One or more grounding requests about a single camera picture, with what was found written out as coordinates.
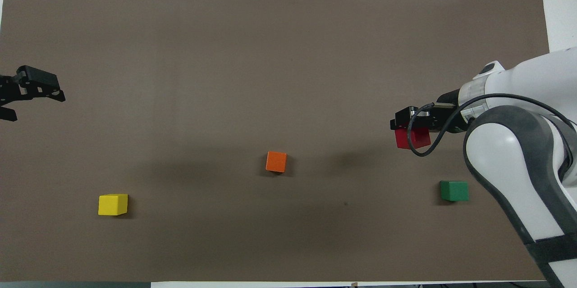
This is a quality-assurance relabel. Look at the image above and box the orange wooden block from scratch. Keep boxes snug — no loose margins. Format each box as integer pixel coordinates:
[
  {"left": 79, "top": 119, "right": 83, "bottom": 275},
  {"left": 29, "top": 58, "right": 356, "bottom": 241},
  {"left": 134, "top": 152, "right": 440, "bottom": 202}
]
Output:
[{"left": 266, "top": 151, "right": 288, "bottom": 174}]

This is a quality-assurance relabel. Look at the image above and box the brown table mat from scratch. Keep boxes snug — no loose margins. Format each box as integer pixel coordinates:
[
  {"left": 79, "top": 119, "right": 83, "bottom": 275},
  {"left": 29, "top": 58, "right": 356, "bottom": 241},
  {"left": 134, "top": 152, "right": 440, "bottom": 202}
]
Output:
[{"left": 0, "top": 0, "right": 550, "bottom": 282}]

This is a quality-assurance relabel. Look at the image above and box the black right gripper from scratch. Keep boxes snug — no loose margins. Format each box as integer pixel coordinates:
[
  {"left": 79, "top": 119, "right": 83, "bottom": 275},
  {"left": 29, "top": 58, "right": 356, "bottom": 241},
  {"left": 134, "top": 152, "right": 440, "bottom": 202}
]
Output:
[{"left": 390, "top": 104, "right": 444, "bottom": 133}]

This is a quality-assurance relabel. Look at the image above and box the red wooden block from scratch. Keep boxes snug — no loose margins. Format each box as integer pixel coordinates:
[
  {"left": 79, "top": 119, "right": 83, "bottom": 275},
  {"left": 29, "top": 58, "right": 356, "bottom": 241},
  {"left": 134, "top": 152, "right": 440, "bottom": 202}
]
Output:
[{"left": 395, "top": 127, "right": 432, "bottom": 150}]

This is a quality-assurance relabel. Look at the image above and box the yellow wooden block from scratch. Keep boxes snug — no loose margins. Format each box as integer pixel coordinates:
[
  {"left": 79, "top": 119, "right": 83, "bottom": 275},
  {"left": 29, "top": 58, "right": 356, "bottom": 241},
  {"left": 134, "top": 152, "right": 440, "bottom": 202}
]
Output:
[{"left": 98, "top": 194, "right": 128, "bottom": 216}]

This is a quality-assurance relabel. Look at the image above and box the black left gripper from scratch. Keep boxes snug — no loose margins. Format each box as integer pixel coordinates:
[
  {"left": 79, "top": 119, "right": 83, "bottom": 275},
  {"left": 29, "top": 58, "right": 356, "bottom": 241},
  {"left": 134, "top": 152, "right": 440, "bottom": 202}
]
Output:
[{"left": 0, "top": 65, "right": 66, "bottom": 122}]

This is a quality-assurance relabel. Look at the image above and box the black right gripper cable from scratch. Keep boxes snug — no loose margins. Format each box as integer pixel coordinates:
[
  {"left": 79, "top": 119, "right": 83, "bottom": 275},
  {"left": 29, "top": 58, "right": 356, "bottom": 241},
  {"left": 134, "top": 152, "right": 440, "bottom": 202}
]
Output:
[{"left": 407, "top": 93, "right": 577, "bottom": 158}]

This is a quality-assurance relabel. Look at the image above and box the green wooden block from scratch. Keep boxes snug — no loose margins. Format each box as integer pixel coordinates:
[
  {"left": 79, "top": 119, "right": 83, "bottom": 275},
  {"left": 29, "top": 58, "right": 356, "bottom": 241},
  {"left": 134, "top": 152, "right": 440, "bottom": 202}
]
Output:
[{"left": 440, "top": 181, "right": 469, "bottom": 202}]

